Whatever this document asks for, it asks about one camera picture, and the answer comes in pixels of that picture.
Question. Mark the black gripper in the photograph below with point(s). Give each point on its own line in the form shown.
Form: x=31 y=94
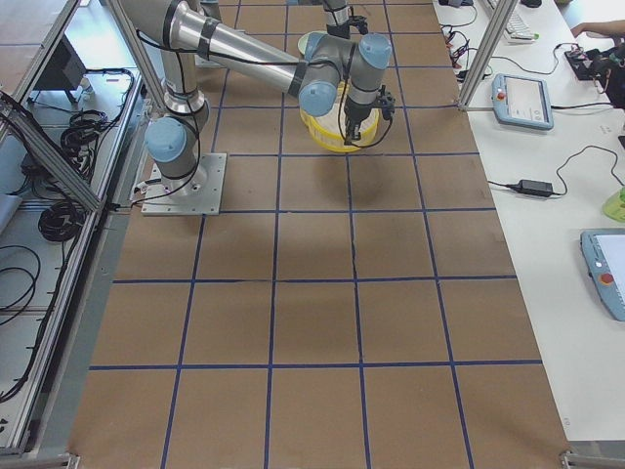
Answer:
x=354 y=112

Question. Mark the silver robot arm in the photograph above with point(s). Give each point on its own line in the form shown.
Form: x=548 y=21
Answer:
x=182 y=31
x=340 y=18

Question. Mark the centre yellow bamboo steamer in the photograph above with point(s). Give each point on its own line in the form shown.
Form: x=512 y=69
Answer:
x=329 y=130

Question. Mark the light green plate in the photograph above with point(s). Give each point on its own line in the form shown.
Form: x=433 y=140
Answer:
x=303 y=41

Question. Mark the upper teach pendant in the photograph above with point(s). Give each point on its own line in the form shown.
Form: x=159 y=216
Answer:
x=521 y=101

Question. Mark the teach pendant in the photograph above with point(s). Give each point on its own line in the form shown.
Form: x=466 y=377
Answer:
x=521 y=101
x=603 y=252

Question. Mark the white keyboard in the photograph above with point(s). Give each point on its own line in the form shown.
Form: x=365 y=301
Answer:
x=517 y=31

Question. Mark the black power brick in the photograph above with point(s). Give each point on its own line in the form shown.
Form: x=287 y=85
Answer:
x=532 y=187

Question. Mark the black electronics board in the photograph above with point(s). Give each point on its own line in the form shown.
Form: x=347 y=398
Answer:
x=584 y=63

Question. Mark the green plastic object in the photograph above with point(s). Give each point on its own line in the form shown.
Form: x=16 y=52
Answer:
x=614 y=207

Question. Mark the lower teach pendant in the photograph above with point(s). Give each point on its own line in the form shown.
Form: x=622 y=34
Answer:
x=603 y=252

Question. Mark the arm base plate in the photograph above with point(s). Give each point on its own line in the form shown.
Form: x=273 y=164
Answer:
x=201 y=196

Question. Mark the aluminium frame post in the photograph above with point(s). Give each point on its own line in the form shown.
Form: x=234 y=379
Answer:
x=492 y=34

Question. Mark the black box under frame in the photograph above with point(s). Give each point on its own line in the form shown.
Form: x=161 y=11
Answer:
x=63 y=71

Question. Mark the aluminium frame rail left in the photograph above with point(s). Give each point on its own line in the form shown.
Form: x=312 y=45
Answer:
x=41 y=147

